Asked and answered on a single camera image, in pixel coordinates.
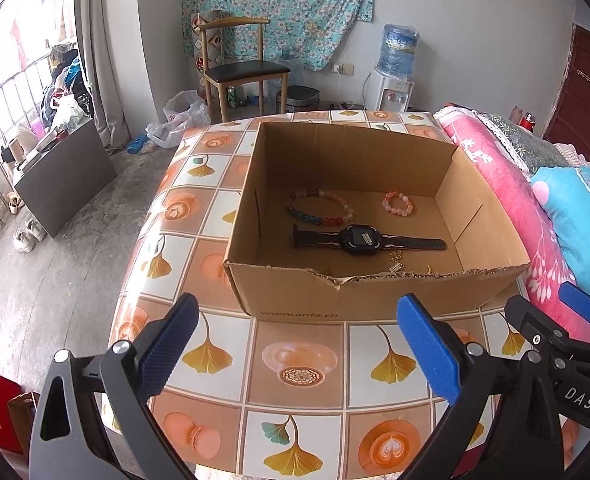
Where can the brown cardboard box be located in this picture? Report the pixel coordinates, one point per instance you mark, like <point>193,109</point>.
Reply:
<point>375,295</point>

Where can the brown paper bag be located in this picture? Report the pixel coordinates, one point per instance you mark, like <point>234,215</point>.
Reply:
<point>25,420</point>

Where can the clear water jug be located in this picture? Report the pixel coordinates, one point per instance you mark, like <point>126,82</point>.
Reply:
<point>289,65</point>

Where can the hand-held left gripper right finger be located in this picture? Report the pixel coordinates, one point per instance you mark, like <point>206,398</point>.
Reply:
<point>427,345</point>

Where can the white water dispenser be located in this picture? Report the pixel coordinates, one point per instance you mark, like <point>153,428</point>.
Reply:
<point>392,92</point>

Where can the grey trash bin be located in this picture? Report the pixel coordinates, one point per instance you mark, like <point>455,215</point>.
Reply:
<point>300,100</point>

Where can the pink flowered blanket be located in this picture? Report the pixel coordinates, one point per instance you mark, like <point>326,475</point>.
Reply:
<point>505,185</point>

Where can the patterned tablecloth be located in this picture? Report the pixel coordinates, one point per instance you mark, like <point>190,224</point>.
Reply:
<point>295,340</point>

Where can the wooden chair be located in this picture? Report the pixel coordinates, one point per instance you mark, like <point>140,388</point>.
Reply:
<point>245,70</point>

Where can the gold comb-shaped earring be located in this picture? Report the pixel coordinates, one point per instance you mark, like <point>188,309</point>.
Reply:
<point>396,268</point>

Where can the pile of clothes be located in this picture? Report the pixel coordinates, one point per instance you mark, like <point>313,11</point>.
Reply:
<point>67,85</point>

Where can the green can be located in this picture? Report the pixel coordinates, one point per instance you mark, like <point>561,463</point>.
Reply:
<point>232,97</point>

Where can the blue water bottle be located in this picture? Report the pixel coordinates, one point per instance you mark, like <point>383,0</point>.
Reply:
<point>399,55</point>

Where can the blue slipper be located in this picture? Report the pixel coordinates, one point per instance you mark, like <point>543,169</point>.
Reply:
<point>136,146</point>

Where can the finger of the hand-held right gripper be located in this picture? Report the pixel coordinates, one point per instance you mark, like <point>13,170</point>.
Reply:
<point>530,320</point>
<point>580,302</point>

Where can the white plastic bag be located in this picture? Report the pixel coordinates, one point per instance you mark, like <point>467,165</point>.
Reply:
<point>162,135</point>
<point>187,110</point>

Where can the wall socket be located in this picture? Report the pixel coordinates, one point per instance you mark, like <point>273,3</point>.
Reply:
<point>342,69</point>

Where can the grey window curtain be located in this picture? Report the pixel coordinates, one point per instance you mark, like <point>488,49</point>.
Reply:
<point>120,35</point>

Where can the white sneaker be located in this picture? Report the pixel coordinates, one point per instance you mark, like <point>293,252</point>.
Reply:
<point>37,230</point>
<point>25,241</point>

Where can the blue pillow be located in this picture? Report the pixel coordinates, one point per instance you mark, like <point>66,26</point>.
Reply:
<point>575,225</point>

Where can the pink checked cloth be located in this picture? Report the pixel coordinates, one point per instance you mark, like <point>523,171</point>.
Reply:
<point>572,155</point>

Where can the teal floral wall cloth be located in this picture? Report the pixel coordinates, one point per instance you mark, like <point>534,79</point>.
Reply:
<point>300,10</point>

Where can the red thermos bottle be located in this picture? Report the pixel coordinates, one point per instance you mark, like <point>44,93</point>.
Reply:
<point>527,124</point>

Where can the beige shoe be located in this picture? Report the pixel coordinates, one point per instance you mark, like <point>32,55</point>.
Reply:
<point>14,202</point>

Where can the dark red door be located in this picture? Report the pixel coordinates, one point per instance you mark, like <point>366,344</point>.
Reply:
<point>580,125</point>

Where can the black wrist watch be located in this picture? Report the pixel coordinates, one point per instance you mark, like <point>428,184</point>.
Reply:
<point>357,237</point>

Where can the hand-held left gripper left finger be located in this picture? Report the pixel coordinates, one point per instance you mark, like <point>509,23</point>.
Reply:
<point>167,342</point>

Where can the grey cabinet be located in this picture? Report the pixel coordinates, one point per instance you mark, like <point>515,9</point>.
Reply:
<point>70,185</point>

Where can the grey lace-trimmed quilt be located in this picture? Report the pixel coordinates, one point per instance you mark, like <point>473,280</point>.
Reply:
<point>535,152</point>

